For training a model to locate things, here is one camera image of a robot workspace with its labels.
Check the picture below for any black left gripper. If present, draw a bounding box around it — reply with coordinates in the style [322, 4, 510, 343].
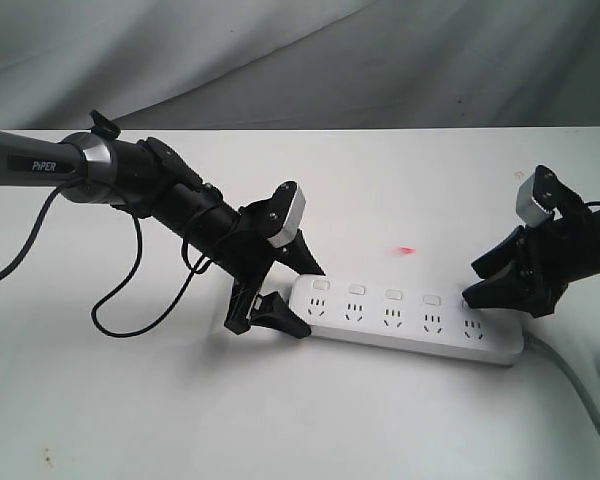
[211, 199, 325, 338]

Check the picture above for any grey wrinkled backdrop cloth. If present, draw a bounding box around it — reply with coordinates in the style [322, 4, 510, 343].
[0, 1, 600, 130]

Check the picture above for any white five-outlet power strip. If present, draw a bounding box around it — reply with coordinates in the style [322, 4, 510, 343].
[289, 275, 524, 367]

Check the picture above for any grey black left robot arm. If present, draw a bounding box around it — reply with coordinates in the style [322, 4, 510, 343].
[0, 110, 323, 339]

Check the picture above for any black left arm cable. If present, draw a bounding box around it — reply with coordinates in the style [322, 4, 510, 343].
[0, 184, 241, 339]

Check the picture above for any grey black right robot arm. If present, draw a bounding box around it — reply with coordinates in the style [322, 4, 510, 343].
[462, 202, 600, 318]

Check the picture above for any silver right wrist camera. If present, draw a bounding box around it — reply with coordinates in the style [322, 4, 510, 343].
[515, 165, 561, 228]

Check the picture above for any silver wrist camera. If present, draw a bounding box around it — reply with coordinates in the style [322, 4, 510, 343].
[263, 181, 306, 248]
[515, 165, 561, 228]

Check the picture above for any grey power cable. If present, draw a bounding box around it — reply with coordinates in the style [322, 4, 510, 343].
[522, 328, 600, 459]

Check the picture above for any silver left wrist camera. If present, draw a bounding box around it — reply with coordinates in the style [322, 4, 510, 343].
[263, 181, 306, 248]

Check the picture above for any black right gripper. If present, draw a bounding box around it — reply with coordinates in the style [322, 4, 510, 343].
[462, 217, 580, 318]

